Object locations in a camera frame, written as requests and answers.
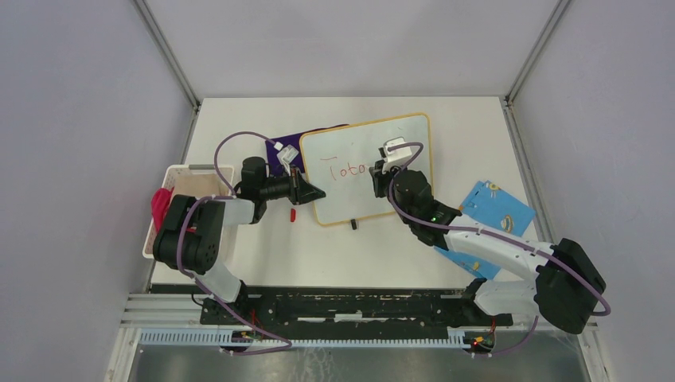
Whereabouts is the white plastic basket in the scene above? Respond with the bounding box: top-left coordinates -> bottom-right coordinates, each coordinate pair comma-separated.
142,164 -> 219,259

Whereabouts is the pink cloth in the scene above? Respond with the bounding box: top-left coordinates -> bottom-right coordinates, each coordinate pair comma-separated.
150,188 -> 174,233

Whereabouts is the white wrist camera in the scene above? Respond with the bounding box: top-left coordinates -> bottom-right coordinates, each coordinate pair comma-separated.
273,142 -> 299,174
375,137 -> 413,173

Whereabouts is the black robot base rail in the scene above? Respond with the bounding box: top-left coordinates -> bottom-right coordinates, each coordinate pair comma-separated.
231,286 -> 513,340

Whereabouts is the aluminium corner post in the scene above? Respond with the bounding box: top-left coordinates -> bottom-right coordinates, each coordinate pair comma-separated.
504,0 -> 572,105
131,0 -> 201,111

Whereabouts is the aluminium left corner post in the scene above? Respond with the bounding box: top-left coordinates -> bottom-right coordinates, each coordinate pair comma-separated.
131,0 -> 201,111

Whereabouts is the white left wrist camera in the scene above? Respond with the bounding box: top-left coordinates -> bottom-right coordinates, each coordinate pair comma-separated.
273,142 -> 299,174

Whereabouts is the beige folded cloth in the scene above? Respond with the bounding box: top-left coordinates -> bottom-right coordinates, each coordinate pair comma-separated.
171,173 -> 230,199

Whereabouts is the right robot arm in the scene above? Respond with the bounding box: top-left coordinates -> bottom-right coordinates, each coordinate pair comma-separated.
369,160 -> 611,334

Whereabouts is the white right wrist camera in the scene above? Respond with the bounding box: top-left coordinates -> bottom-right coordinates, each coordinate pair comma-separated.
375,137 -> 413,173

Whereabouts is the blue cartoon astronaut cloth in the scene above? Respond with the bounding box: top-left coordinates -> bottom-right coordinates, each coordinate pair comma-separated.
435,181 -> 536,279

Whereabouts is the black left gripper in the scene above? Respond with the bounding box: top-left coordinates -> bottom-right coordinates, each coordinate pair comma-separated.
259,165 -> 325,205

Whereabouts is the yellow framed whiteboard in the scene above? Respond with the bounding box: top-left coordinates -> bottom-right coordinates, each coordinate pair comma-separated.
299,113 -> 433,226

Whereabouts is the aluminium right corner post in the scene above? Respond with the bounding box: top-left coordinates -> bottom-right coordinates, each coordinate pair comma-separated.
504,0 -> 572,105

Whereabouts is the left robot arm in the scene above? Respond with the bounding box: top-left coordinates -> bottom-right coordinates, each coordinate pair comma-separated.
152,157 -> 326,325

